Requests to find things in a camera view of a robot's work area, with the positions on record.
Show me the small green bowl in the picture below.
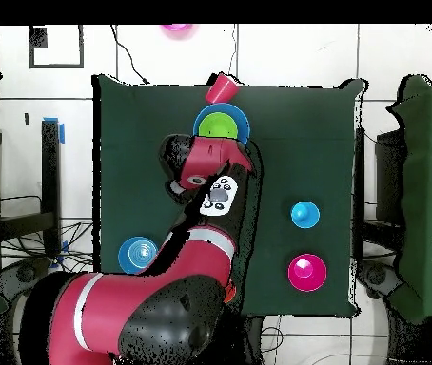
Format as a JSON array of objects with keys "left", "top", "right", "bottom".
[{"left": 197, "top": 112, "right": 240, "bottom": 139}]

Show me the large blue bowl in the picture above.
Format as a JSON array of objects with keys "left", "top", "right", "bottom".
[{"left": 192, "top": 103, "right": 251, "bottom": 146}]

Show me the red cup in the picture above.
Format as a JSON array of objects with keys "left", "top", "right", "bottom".
[{"left": 205, "top": 72, "right": 240, "bottom": 106}]

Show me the large pink bowl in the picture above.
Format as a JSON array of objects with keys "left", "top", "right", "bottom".
[{"left": 161, "top": 24, "right": 196, "bottom": 39}]

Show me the blue cup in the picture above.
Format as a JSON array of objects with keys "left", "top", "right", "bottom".
[{"left": 289, "top": 200, "right": 322, "bottom": 230}]

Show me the small blue bowl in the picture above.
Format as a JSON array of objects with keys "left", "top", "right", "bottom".
[{"left": 117, "top": 236, "right": 160, "bottom": 276}]

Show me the small pinkish red bowl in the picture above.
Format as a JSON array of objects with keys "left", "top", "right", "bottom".
[{"left": 287, "top": 253, "right": 328, "bottom": 293}]

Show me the black metal stand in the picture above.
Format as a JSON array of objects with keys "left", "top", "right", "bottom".
[
  {"left": 0, "top": 118, "right": 66, "bottom": 258},
  {"left": 352, "top": 126, "right": 407, "bottom": 254}
]

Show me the black equipment base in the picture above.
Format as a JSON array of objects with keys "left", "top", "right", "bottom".
[
  {"left": 356, "top": 259, "right": 403, "bottom": 301},
  {"left": 0, "top": 258, "right": 51, "bottom": 298}
]

